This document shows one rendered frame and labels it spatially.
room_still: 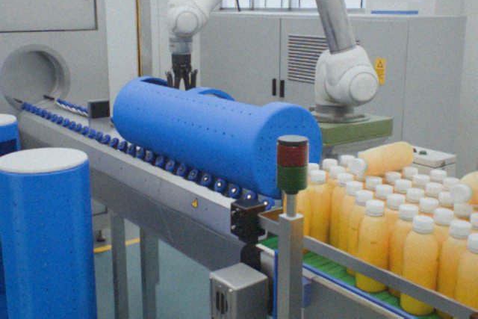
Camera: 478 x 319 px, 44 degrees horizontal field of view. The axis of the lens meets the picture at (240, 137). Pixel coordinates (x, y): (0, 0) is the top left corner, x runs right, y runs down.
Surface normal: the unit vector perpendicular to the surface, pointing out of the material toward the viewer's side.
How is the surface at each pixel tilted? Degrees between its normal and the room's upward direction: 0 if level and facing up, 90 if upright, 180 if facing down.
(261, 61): 90
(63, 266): 90
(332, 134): 90
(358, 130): 90
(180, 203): 71
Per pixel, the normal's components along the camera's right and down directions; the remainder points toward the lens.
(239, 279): 0.00, -0.98
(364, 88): 0.21, 0.29
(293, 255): 0.61, 0.18
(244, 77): -0.82, 0.12
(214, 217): -0.75, -0.20
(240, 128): -0.66, -0.42
